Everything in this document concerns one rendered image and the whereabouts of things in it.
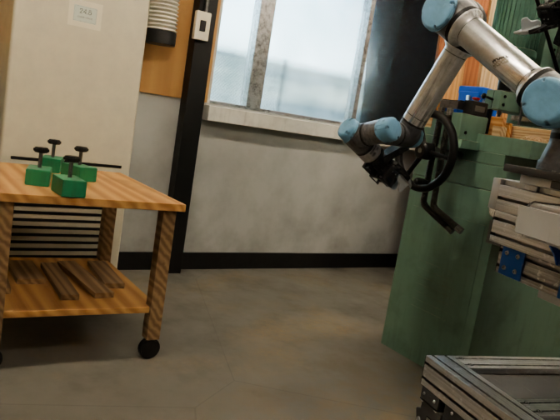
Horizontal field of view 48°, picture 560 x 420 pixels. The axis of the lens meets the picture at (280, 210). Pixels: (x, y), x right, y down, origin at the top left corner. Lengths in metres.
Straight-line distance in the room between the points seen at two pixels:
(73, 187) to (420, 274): 1.34
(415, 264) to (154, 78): 1.47
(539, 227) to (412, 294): 1.04
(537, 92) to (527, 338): 1.21
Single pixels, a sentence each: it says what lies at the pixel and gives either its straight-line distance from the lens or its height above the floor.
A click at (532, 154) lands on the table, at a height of 0.86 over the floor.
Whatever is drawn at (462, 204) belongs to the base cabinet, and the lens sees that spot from 2.37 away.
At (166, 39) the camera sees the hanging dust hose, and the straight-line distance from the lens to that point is 2.90.
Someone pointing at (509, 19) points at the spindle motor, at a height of 1.32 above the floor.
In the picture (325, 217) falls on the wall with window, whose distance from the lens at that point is 3.75.
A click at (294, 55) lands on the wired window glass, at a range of 3.57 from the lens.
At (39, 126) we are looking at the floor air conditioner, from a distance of 2.63.
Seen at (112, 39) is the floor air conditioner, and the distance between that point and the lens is 2.70.
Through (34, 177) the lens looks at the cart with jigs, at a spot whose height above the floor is 0.55.
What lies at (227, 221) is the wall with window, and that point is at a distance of 3.37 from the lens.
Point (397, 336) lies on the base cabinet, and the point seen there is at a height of 0.06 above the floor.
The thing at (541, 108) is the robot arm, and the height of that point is 0.96.
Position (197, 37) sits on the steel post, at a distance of 3.06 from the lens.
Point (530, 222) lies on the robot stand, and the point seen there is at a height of 0.69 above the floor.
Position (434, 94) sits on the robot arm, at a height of 0.99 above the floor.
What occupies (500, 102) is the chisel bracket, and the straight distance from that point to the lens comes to 2.48.
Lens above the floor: 0.84
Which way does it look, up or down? 8 degrees down
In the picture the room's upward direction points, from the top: 9 degrees clockwise
